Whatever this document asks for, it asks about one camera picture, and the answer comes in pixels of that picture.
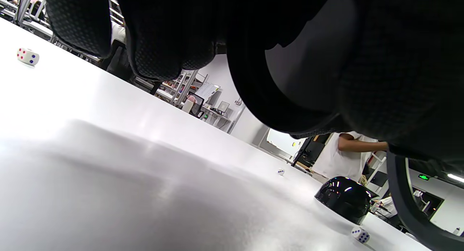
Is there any person's left hand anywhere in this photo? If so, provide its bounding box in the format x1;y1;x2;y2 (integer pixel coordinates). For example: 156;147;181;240
43;0;464;164

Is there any black dice shaker cover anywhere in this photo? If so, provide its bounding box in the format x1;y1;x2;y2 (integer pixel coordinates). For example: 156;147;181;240
314;176;373;225

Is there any white shelving rack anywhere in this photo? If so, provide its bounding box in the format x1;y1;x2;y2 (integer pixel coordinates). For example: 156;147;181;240
156;70;199;106

